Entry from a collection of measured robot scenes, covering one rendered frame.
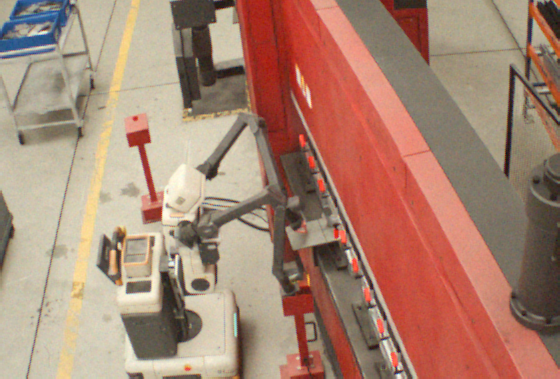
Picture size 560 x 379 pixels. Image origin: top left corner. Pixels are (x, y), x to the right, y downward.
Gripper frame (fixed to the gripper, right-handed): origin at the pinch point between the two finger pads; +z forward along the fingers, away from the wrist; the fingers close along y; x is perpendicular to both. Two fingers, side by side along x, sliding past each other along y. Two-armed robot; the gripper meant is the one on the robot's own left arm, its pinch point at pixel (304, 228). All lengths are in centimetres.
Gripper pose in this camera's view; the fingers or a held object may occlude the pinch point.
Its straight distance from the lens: 434.0
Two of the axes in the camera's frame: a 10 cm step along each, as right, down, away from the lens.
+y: -2.1, -5.8, 7.9
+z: 5.7, 5.8, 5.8
